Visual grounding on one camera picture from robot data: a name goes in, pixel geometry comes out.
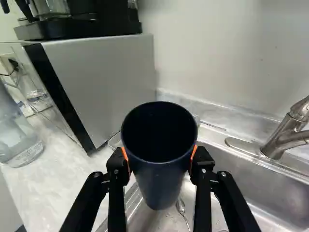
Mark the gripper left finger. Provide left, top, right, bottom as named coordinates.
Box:
left=59, top=146, right=132, bottom=232

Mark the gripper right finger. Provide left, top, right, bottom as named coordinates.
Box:
left=187, top=145, right=262, bottom=232

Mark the dark blue cup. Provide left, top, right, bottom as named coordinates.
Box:
left=120, top=101, right=199, bottom=211

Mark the stainless steel sink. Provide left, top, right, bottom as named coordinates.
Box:
left=96, top=120, right=309, bottom=232

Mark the silver tap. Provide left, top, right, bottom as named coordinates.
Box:
left=225, top=95, right=309, bottom=160

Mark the silver box appliance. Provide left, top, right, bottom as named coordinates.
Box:
left=0, top=33, right=157, bottom=156

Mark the clear water pitcher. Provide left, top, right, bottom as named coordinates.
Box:
left=0, top=81, right=46, bottom=168

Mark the black coffee machine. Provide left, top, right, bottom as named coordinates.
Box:
left=13, top=0, right=143, bottom=41

